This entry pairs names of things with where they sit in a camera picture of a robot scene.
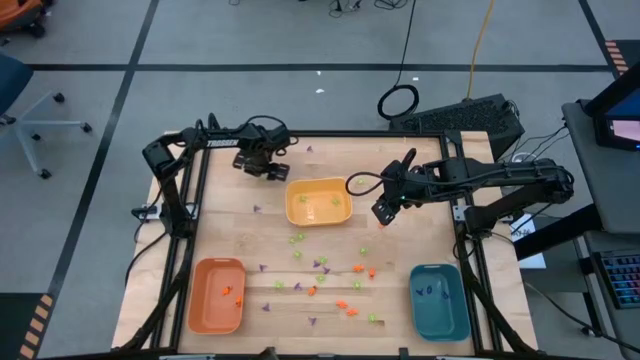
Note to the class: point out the yellow plastic bin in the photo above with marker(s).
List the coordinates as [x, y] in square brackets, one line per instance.
[319, 210]

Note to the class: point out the white paper label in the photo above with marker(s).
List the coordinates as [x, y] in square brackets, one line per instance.
[525, 235]

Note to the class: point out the black orange striped floor mat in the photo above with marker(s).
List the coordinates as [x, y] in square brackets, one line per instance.
[30, 325]
[620, 55]

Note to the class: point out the black monitor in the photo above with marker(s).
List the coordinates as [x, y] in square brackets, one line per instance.
[617, 115]

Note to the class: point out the black desk leg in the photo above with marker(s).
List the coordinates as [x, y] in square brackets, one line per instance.
[555, 232]

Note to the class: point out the orange chair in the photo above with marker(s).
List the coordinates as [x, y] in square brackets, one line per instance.
[20, 12]

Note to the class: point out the white metal bracket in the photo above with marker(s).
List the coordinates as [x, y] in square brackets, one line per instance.
[460, 212]
[145, 212]

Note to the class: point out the grey desk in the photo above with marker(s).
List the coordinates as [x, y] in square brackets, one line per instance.
[605, 185]

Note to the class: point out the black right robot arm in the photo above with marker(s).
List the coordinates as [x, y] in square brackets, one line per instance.
[500, 172]

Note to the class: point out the blue office chair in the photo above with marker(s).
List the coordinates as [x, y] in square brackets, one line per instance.
[12, 80]

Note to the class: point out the teal plastic bin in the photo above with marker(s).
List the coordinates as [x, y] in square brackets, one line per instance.
[440, 315]

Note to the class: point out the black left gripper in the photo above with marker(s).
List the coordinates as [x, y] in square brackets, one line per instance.
[260, 145]

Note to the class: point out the grey keyboard shelf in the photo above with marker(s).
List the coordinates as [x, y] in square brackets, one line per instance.
[600, 325]

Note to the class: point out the orange plastic bin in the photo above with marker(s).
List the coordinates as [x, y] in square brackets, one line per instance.
[217, 315]

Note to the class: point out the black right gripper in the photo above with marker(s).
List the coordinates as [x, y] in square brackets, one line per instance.
[406, 182]

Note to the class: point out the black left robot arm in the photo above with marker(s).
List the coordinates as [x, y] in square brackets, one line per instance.
[222, 143]

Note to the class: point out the backlit keyboard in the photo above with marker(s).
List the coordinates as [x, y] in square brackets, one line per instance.
[622, 277]

